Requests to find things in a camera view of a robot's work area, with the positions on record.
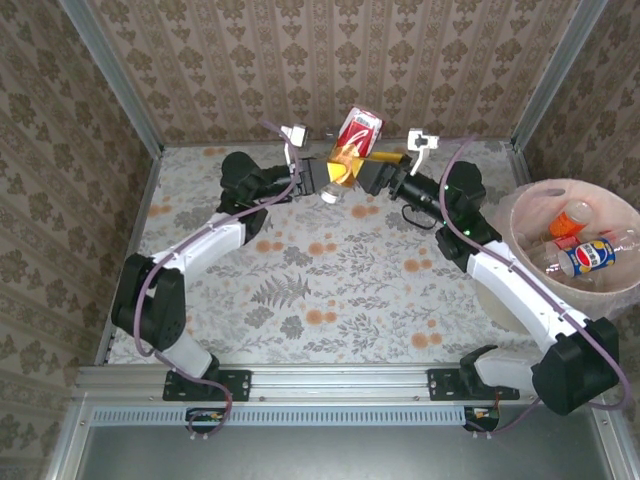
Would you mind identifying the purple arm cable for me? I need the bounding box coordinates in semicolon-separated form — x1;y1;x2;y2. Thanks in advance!
133;119;301;441
437;134;632;436

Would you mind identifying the red label tea bottle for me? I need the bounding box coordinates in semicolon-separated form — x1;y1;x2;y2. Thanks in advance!
319;106;389;205

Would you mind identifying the aluminium frame post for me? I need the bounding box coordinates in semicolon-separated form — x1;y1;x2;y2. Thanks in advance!
510;0;609;149
58;0;165;154

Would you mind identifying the small circuit board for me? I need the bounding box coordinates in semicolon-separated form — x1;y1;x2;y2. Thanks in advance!
467;405;501;431
185;407;226;426

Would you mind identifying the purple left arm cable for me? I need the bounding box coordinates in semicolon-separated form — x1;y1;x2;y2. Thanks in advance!
133;119;301;441

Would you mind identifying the aluminium mounting beam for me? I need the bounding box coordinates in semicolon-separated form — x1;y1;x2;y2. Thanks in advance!
74;364;541;404

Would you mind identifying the aluminium floor rail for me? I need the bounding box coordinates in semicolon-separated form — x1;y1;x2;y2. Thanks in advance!
503;141;534;189
94;147;164;366

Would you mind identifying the grey slotted cable duct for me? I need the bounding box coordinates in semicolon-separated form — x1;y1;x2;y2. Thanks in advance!
89;404;469;429

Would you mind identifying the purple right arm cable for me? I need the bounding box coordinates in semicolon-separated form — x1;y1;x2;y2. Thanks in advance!
437;134;632;436

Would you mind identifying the pink ribbed bin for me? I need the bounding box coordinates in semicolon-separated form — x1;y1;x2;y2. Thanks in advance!
474;180;640;334

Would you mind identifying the bright orange label bottle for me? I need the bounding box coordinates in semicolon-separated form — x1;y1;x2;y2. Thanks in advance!
548;199;594;239

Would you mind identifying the blue Pepsi label bottle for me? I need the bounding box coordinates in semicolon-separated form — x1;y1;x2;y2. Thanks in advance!
544;238;617;280

